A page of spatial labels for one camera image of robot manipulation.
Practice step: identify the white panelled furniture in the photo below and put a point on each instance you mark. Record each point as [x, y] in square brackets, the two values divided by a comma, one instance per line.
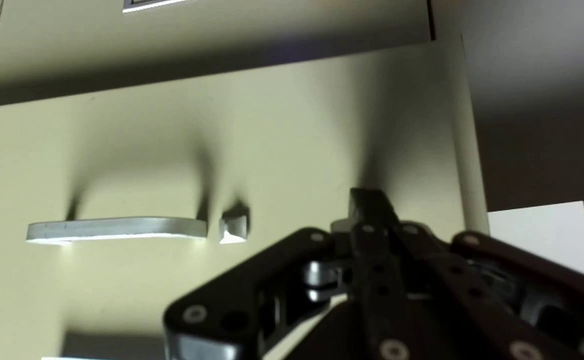
[539, 232]

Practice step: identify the silver drawer label holder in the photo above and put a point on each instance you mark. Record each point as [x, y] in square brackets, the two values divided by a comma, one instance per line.
[144, 4]

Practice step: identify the beige metal file cabinet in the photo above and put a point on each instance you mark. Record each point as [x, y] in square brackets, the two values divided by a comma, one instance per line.
[292, 147]

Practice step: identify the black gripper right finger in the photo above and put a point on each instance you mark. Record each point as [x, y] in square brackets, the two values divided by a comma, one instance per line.
[479, 293]

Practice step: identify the silver drawer latch button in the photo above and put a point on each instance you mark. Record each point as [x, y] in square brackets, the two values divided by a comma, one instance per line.
[233, 226]

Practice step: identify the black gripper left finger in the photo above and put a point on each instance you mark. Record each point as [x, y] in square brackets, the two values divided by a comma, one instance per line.
[273, 280]

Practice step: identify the beige file cabinet drawer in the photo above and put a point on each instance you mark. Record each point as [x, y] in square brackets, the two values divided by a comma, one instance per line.
[238, 33]

